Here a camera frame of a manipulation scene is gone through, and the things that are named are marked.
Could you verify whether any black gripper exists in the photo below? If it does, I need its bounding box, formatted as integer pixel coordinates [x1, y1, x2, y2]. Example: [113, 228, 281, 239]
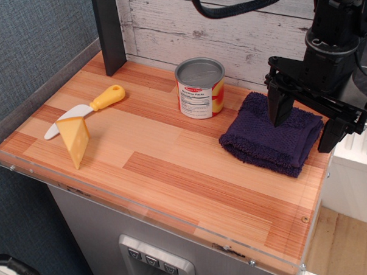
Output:
[265, 41, 367, 153]

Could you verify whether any yellow handled toy knife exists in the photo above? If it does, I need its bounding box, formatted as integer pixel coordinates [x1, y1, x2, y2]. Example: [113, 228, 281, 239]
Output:
[44, 85, 125, 140]

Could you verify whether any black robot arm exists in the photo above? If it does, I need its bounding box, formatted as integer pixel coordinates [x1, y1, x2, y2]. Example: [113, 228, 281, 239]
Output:
[265, 0, 367, 153]

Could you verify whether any dark blue folded towel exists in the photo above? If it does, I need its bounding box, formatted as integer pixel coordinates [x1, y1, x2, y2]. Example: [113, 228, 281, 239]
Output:
[219, 92, 324, 178]

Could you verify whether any white ribbed appliance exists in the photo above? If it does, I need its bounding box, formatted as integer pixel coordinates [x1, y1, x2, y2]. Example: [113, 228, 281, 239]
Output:
[321, 130, 367, 223]

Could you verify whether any toy food can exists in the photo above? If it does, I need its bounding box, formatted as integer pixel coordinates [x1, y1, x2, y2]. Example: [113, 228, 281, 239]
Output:
[175, 57, 225, 119]

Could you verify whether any silver dispenser button panel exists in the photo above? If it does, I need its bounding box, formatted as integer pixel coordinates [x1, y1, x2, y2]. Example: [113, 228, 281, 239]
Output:
[119, 234, 195, 275]

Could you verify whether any silver toy fridge cabinet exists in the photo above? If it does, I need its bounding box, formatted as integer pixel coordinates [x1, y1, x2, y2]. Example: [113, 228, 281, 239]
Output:
[49, 186, 273, 275]

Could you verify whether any yellow toy cheese wedge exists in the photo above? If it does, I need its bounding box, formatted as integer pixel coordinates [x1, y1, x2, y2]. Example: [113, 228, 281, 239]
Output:
[55, 116, 89, 170]

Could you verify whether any clear acrylic table guard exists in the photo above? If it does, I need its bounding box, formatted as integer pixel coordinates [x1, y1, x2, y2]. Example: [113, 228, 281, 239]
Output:
[0, 55, 330, 275]

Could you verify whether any black orange object bottom left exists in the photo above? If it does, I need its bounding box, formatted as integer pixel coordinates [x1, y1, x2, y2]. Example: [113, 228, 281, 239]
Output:
[0, 251, 50, 275]

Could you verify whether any black braided cable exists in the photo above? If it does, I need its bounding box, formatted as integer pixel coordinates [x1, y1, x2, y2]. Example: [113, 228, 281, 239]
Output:
[190, 0, 290, 21]

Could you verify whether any dark vertical post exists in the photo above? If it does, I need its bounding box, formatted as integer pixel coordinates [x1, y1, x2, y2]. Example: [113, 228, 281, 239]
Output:
[92, 0, 127, 76]

